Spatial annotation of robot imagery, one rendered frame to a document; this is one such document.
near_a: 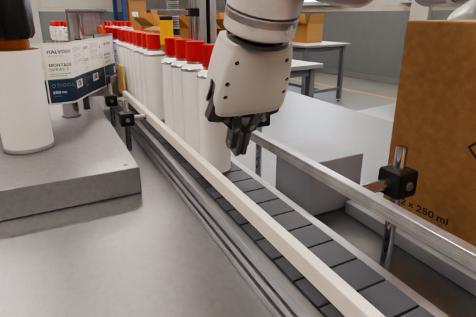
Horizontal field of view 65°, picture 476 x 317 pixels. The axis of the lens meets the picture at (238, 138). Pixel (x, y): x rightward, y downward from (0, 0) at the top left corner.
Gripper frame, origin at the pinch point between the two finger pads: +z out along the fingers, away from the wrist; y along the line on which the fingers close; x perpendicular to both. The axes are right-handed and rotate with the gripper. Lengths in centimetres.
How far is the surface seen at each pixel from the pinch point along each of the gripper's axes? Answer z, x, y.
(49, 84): 18, -52, 23
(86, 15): 13, -85, 10
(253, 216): 0.8, 13.0, 4.1
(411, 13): 115, -367, -497
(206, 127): 2.2, -6.4, 2.0
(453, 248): -10.3, 28.6, -2.9
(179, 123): 9.5, -18.1, 2.0
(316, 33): 132, -340, -301
